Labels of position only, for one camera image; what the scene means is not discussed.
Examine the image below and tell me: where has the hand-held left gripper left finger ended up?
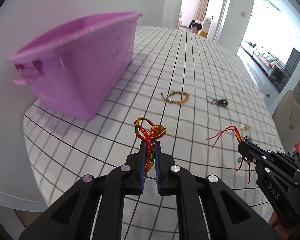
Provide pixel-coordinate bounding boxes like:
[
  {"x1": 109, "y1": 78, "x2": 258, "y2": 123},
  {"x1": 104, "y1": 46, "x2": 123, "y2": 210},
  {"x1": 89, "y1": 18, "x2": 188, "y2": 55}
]
[{"x1": 19, "y1": 140, "x2": 147, "y2": 240}]

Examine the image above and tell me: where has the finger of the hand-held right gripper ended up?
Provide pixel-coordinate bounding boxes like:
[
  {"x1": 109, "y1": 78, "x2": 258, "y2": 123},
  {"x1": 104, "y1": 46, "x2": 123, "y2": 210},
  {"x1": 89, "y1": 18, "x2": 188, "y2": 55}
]
[
  {"x1": 237, "y1": 141, "x2": 275, "y2": 178},
  {"x1": 245, "y1": 140, "x2": 281, "y2": 160}
]

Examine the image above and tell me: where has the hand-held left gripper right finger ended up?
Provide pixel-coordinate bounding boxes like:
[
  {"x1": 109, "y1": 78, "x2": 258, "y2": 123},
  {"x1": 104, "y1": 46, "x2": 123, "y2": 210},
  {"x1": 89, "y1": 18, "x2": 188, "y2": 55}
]
[{"x1": 154, "y1": 141, "x2": 288, "y2": 240}]

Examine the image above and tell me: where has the red cord braided bracelet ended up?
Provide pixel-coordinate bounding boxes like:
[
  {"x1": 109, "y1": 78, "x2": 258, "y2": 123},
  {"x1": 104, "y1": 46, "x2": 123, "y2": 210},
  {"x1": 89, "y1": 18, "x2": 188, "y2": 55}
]
[{"x1": 206, "y1": 126, "x2": 253, "y2": 183}]

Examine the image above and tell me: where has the red bracelet with heart charm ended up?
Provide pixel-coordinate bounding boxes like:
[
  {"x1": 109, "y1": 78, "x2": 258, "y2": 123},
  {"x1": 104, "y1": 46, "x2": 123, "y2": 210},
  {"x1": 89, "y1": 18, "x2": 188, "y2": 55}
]
[{"x1": 134, "y1": 116, "x2": 167, "y2": 174}]

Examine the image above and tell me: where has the pink plastic bin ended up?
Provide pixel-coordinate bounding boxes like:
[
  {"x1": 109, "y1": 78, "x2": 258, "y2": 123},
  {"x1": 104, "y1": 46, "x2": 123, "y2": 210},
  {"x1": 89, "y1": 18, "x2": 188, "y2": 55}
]
[{"x1": 7, "y1": 11, "x2": 143, "y2": 120}]

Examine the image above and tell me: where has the beige chair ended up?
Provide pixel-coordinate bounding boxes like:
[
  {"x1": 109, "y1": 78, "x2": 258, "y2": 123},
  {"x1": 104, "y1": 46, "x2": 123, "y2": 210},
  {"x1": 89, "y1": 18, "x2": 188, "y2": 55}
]
[{"x1": 272, "y1": 90, "x2": 300, "y2": 153}]

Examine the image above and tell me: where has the grey sofa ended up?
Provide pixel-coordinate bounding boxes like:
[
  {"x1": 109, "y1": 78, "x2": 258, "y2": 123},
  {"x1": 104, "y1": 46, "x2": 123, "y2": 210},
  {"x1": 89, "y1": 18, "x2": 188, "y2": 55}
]
[{"x1": 241, "y1": 40, "x2": 290, "y2": 80}]

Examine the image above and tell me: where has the black white checkered tablecloth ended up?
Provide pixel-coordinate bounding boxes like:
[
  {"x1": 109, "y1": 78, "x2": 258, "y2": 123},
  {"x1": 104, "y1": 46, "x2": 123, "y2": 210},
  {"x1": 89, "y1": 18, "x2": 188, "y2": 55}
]
[{"x1": 22, "y1": 26, "x2": 284, "y2": 240}]

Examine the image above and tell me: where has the yellow white plush toy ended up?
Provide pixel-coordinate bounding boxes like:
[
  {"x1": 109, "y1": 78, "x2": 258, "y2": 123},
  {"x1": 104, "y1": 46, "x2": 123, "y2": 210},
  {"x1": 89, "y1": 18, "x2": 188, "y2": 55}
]
[{"x1": 198, "y1": 17, "x2": 212, "y2": 38}]

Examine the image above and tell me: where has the dark brown cord bracelet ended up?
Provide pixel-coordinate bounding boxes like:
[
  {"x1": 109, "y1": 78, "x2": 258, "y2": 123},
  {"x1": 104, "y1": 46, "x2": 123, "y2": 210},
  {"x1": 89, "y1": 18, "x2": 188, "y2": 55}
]
[{"x1": 207, "y1": 97, "x2": 229, "y2": 107}]

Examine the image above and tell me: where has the olive yellow braided bracelet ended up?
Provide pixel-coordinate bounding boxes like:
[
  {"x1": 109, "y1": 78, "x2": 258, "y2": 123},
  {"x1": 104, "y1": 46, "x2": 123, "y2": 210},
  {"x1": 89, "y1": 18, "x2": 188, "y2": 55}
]
[{"x1": 161, "y1": 91, "x2": 190, "y2": 105}]

